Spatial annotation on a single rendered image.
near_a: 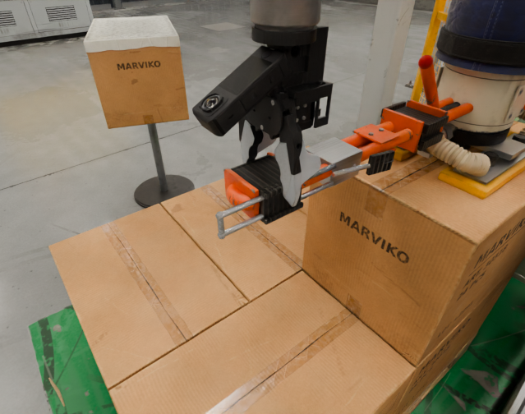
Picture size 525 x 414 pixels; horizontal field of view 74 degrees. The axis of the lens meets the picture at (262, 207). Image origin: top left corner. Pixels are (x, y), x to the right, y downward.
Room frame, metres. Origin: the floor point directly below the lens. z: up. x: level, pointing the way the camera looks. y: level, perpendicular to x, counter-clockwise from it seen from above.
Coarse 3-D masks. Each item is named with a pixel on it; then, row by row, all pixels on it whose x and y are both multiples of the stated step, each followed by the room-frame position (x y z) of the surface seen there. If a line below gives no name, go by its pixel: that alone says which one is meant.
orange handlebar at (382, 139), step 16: (448, 112) 0.66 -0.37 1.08; (464, 112) 0.68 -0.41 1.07; (368, 128) 0.58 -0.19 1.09; (384, 128) 0.59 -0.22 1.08; (352, 144) 0.54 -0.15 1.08; (368, 144) 0.57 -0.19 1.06; (384, 144) 0.53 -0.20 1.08; (400, 144) 0.56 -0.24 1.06; (320, 176) 0.44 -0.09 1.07; (240, 192) 0.38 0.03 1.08
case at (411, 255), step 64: (512, 128) 0.89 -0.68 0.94; (320, 192) 0.72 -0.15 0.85; (384, 192) 0.59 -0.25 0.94; (448, 192) 0.59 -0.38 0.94; (512, 192) 0.59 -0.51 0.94; (320, 256) 0.70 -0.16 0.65; (384, 256) 0.56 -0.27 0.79; (448, 256) 0.46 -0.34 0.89; (512, 256) 0.66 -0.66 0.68; (384, 320) 0.52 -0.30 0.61; (448, 320) 0.48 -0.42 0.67
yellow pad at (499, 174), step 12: (516, 132) 0.83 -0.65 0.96; (492, 156) 0.65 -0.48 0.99; (456, 168) 0.64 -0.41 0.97; (492, 168) 0.64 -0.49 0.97; (504, 168) 0.64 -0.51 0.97; (516, 168) 0.65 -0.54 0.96; (444, 180) 0.62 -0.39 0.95; (456, 180) 0.61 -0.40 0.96; (468, 180) 0.60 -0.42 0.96; (480, 180) 0.60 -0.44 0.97; (492, 180) 0.60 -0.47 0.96; (504, 180) 0.61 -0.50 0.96; (468, 192) 0.58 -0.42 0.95; (480, 192) 0.57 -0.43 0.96; (492, 192) 0.58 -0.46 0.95
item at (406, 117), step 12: (384, 108) 0.63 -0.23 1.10; (396, 108) 0.66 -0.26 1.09; (408, 108) 0.66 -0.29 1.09; (420, 108) 0.65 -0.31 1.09; (432, 108) 0.63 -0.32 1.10; (384, 120) 0.63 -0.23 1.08; (396, 120) 0.61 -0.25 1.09; (408, 120) 0.59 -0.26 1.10; (420, 120) 0.58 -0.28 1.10; (432, 120) 0.61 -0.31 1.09; (444, 120) 0.60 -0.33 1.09; (420, 132) 0.57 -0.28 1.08; (432, 132) 0.60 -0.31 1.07; (408, 144) 0.58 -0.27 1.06; (420, 144) 0.57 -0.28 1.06; (432, 144) 0.59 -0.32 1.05
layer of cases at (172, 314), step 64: (192, 192) 1.17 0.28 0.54; (64, 256) 0.81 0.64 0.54; (128, 256) 0.81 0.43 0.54; (192, 256) 0.81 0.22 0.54; (256, 256) 0.81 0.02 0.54; (128, 320) 0.57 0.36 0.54; (192, 320) 0.57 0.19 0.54; (256, 320) 0.57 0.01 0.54; (320, 320) 0.57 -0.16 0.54; (128, 384) 0.40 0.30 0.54; (192, 384) 0.40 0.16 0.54; (256, 384) 0.40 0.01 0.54; (320, 384) 0.40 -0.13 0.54; (384, 384) 0.40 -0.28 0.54
